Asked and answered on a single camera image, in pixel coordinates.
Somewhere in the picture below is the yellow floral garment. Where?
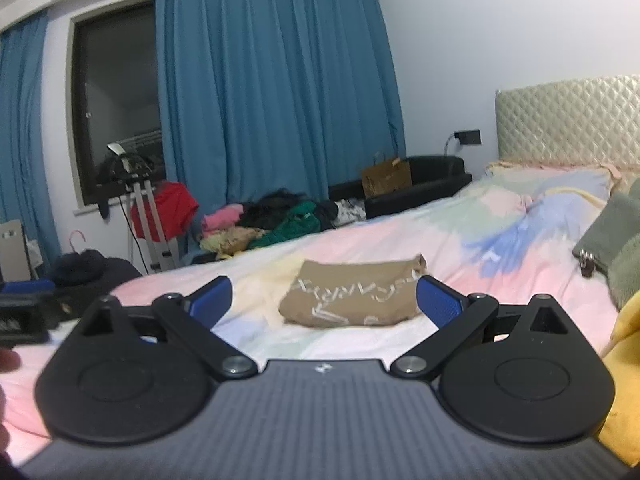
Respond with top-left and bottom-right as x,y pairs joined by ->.
200,226 -> 271,260

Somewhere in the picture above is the green garment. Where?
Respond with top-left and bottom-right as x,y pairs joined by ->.
247,201 -> 321,250

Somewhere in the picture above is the garment steamer stand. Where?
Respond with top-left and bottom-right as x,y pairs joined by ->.
96,142 -> 181,276

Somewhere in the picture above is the black wall socket with charger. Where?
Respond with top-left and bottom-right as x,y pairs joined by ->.
445,130 -> 482,159

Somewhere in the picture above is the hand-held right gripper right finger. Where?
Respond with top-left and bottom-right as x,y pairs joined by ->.
389,274 -> 572,381

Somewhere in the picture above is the red shirt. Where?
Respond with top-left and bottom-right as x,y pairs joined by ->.
131,182 -> 200,241

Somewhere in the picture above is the yellow cloth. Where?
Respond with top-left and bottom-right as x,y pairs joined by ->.
597,290 -> 640,468

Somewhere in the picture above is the brown paper bag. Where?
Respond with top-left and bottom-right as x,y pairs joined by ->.
361,152 -> 414,200

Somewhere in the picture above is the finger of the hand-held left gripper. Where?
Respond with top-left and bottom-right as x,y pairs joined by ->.
0,280 -> 57,295

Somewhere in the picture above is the dark window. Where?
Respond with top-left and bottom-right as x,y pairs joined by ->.
67,0 -> 168,211

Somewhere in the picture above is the quilted beige headboard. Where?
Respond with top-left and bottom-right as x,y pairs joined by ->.
495,74 -> 640,169

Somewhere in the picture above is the dark grey garment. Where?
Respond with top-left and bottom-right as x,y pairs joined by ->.
315,200 -> 341,231

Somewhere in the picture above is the black and white patterned garment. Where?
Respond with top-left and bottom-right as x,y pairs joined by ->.
332,199 -> 369,226

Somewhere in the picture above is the grey chair back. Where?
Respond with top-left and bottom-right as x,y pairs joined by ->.
0,219 -> 31,283

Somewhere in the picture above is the tan shirt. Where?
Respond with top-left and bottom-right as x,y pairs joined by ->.
278,254 -> 428,330

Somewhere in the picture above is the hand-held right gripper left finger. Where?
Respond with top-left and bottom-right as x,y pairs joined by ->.
77,275 -> 260,381

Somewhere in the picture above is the pastel pillow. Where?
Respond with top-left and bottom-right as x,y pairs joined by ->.
485,160 -> 623,206

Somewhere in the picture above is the green cushion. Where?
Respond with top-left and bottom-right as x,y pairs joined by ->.
572,177 -> 640,311

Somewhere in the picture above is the black sofa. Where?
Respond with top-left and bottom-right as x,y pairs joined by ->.
329,155 -> 473,220

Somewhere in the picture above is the dark navy garment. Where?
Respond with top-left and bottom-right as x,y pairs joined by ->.
52,249 -> 144,321

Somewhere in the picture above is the pink garment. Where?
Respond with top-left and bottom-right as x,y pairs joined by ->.
201,204 -> 244,235

